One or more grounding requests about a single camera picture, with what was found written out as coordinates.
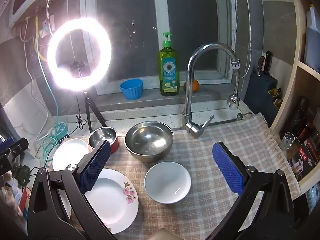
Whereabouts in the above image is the ring light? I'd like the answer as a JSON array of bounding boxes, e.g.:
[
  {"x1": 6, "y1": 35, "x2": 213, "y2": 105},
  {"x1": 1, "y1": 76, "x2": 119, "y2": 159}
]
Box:
[{"x1": 47, "y1": 17, "x2": 112, "y2": 92}]

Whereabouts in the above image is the floral white plate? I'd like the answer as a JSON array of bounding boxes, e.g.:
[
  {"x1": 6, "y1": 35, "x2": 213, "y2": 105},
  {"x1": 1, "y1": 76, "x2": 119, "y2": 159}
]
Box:
[{"x1": 84, "y1": 168, "x2": 139, "y2": 234}]

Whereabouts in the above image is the plain white deep plate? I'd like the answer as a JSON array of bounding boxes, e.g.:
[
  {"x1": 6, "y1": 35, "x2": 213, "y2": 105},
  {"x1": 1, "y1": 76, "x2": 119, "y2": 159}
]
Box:
[{"x1": 52, "y1": 138, "x2": 90, "y2": 172}]

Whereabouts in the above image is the chrome faucet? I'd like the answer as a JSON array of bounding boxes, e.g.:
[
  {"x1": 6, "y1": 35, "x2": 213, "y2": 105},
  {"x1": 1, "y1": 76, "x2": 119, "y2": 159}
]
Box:
[{"x1": 182, "y1": 42, "x2": 242, "y2": 138}]

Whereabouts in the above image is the dark blue knife block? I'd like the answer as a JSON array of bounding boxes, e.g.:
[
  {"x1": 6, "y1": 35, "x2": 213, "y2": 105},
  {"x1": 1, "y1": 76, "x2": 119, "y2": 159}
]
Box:
[{"x1": 244, "y1": 73, "x2": 278, "y2": 128}]

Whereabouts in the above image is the black cable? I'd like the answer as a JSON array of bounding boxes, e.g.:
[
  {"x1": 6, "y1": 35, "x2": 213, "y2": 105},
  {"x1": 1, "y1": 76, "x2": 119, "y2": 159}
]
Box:
[{"x1": 37, "y1": 92, "x2": 87, "y2": 155}]

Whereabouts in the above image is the black tripod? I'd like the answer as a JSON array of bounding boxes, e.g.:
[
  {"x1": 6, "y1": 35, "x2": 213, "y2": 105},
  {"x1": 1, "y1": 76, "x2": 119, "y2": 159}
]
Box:
[{"x1": 82, "y1": 90, "x2": 107, "y2": 133}]

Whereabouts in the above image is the red printed box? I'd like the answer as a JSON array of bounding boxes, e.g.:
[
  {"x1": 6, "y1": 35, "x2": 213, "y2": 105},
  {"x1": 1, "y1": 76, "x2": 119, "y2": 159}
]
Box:
[{"x1": 287, "y1": 137, "x2": 316, "y2": 180}]

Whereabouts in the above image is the black handled knife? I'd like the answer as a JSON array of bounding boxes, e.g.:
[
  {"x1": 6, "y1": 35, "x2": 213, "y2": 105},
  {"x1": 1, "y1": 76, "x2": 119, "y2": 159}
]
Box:
[{"x1": 264, "y1": 51, "x2": 273, "y2": 75}]

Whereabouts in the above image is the cream wooden shelf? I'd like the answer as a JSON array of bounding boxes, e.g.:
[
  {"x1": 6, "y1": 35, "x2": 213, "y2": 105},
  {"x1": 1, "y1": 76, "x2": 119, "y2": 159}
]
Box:
[{"x1": 270, "y1": 0, "x2": 320, "y2": 190}]

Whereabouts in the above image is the blue ribbed cup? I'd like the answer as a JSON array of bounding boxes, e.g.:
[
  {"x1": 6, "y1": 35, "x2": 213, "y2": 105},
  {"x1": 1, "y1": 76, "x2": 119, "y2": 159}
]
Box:
[{"x1": 120, "y1": 79, "x2": 143, "y2": 101}]

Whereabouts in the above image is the small glass cup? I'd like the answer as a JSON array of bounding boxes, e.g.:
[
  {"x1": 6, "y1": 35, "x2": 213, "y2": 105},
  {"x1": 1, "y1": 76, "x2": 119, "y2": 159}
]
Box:
[{"x1": 279, "y1": 132, "x2": 295, "y2": 151}]

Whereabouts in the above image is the white ceramic bowl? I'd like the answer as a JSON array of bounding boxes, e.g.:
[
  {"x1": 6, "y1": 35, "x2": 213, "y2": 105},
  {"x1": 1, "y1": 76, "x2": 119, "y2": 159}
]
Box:
[{"x1": 144, "y1": 162, "x2": 192, "y2": 204}]

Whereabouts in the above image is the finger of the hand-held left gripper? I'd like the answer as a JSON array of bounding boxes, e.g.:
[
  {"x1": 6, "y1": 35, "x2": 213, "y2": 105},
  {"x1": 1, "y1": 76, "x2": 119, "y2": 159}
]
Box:
[
  {"x1": 0, "y1": 137, "x2": 14, "y2": 153},
  {"x1": 7, "y1": 138, "x2": 29, "y2": 159}
]

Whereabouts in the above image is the teal hose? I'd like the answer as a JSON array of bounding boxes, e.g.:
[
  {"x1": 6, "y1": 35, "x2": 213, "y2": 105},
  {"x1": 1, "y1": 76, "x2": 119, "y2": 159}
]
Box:
[{"x1": 36, "y1": 37, "x2": 69, "y2": 168}]

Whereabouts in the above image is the red packet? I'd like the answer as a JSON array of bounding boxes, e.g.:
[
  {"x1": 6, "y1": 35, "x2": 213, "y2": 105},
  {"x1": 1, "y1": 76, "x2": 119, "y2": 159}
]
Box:
[{"x1": 19, "y1": 187, "x2": 32, "y2": 218}]

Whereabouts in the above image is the checkered beige cloth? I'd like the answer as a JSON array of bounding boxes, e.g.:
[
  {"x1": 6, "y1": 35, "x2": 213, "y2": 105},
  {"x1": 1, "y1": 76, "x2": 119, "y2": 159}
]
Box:
[{"x1": 95, "y1": 112, "x2": 300, "y2": 240}]

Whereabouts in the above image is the white cable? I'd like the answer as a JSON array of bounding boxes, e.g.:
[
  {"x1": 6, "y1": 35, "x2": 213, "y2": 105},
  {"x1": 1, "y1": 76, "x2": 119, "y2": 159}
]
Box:
[{"x1": 24, "y1": 41, "x2": 54, "y2": 140}]

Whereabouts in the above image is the small steel bowl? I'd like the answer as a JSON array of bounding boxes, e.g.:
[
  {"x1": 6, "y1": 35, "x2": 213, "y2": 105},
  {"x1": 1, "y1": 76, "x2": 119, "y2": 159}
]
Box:
[{"x1": 88, "y1": 127, "x2": 119, "y2": 155}]

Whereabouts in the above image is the black bottle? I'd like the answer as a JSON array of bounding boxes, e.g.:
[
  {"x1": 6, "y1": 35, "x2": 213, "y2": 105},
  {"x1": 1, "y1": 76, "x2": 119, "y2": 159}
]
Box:
[{"x1": 290, "y1": 96, "x2": 310, "y2": 135}]

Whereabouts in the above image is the white plastic bag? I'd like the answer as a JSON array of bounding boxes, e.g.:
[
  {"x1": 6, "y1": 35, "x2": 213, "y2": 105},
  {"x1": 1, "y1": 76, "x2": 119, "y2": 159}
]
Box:
[{"x1": 0, "y1": 177, "x2": 25, "y2": 220}]

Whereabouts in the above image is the green dish soap bottle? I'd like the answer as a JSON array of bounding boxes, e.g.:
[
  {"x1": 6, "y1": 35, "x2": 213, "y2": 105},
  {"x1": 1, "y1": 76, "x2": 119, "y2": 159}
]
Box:
[{"x1": 157, "y1": 32, "x2": 180, "y2": 97}]

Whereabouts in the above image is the teal round reel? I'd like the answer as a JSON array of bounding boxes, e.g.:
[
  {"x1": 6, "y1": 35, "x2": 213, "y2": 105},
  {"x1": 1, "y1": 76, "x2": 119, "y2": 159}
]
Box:
[{"x1": 54, "y1": 122, "x2": 68, "y2": 138}]

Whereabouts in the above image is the brown handled knife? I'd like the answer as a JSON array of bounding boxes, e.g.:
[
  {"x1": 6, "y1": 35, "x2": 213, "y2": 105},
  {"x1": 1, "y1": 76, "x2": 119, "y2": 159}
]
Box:
[{"x1": 257, "y1": 56, "x2": 265, "y2": 77}]

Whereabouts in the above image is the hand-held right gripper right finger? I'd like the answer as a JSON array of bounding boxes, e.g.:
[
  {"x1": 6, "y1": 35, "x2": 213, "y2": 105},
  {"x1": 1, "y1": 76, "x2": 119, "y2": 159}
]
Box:
[{"x1": 212, "y1": 141, "x2": 295, "y2": 240}]

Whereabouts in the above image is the orange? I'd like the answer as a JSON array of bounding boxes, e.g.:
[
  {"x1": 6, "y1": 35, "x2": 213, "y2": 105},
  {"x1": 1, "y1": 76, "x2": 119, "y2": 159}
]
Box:
[{"x1": 184, "y1": 79, "x2": 200, "y2": 92}]

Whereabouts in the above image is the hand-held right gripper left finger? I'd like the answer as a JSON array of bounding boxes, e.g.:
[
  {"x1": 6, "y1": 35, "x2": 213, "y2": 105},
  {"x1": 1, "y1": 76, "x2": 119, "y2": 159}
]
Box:
[{"x1": 27, "y1": 139, "x2": 112, "y2": 240}]

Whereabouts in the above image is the metal bead chain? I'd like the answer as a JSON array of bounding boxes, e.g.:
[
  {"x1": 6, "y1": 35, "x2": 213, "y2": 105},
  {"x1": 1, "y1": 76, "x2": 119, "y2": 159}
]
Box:
[{"x1": 241, "y1": 0, "x2": 253, "y2": 80}]

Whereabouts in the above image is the white window frame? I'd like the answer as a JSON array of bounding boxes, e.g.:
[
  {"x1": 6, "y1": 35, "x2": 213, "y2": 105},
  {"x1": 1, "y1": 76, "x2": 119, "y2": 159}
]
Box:
[{"x1": 80, "y1": 0, "x2": 238, "y2": 95}]

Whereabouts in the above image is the large steel bowl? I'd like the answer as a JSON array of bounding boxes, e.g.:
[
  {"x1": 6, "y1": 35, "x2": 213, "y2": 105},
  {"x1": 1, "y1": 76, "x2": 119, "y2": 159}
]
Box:
[{"x1": 124, "y1": 121, "x2": 174, "y2": 163}]

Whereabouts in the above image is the yellow hose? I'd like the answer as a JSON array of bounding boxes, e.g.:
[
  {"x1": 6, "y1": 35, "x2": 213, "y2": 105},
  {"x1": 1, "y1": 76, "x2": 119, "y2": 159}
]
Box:
[{"x1": 34, "y1": 16, "x2": 48, "y2": 62}]

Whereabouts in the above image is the dark green scrubber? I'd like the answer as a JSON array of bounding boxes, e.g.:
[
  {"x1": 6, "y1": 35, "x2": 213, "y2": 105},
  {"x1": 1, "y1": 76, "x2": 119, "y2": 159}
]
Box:
[{"x1": 14, "y1": 166, "x2": 32, "y2": 188}]

